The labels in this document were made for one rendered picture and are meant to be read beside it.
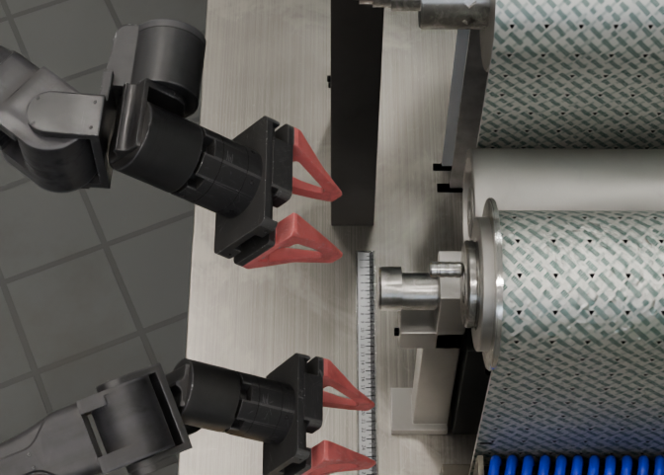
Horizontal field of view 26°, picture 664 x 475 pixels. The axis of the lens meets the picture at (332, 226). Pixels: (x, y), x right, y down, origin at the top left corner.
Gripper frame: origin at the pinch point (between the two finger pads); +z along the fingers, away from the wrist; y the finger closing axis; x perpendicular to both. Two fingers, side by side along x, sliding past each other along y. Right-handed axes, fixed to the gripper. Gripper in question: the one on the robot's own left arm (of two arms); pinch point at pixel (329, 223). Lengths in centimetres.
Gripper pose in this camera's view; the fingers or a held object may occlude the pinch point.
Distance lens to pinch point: 118.0
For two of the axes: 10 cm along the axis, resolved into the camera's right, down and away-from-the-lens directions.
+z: 7.7, 3.4, 5.4
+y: 0.0, 8.5, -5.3
